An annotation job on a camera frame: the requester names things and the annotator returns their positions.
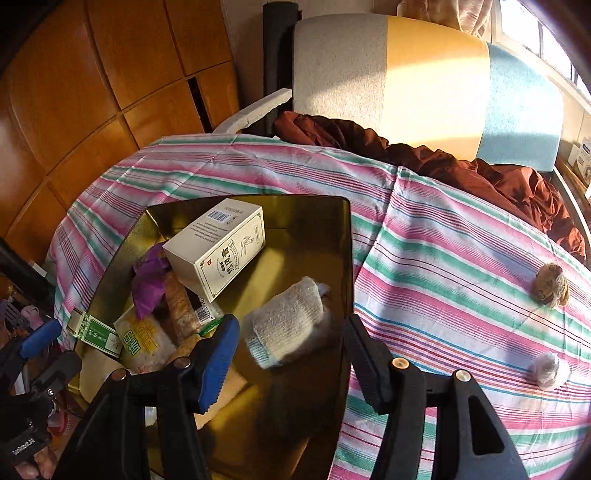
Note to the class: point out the gold tin box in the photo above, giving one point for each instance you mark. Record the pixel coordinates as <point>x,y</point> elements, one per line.
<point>295,240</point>

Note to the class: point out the green cracker packet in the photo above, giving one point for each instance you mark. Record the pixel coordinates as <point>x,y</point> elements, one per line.
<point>143,344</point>

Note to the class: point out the clear biscuit packet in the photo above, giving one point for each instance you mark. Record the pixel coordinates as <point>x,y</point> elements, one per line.
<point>180,304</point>

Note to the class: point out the white medicine box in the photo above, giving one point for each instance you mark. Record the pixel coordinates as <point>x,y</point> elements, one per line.
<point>217,254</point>

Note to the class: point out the striped bedsheet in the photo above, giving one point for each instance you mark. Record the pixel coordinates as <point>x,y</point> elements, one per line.
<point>438,258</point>

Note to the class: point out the purple plastic rack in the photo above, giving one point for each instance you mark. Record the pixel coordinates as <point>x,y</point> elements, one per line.
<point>16,318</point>

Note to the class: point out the white plastic wad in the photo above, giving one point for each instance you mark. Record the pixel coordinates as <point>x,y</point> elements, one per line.
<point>549,371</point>

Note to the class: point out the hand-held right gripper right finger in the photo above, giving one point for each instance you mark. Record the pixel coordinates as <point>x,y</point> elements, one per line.
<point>364,364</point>

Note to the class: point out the beige curtain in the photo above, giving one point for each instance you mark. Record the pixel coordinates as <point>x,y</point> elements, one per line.
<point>443,14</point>

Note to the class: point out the brown crumpled bag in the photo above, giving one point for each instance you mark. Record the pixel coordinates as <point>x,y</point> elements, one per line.
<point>549,284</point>

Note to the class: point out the wooden wardrobe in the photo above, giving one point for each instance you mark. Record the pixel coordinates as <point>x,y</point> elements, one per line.
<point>92,69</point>

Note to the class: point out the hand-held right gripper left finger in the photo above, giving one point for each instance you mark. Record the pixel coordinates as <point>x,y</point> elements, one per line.
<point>217,364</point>

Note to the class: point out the maroon blanket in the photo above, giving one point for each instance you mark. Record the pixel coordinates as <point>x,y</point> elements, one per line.
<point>498,180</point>

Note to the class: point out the person's left hand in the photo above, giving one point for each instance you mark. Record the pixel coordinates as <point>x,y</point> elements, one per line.
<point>39,464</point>

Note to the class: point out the grey knitted sock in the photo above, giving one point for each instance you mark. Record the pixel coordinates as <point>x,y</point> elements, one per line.
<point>286,323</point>

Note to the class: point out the small green white box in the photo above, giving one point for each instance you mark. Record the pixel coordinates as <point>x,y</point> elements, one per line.
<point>94,334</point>

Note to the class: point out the white boxes with blue print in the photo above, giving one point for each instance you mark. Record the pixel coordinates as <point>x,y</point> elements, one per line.
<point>582,161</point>

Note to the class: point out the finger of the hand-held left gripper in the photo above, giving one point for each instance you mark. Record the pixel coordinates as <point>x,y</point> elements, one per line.
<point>41,337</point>
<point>60,371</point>

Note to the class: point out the purple snack packet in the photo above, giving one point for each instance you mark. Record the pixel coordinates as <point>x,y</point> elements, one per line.
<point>150,281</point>

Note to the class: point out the window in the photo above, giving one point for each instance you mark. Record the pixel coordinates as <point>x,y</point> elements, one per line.
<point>531,27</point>

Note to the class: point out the white foam piece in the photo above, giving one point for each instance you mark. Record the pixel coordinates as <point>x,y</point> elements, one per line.
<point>258,110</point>

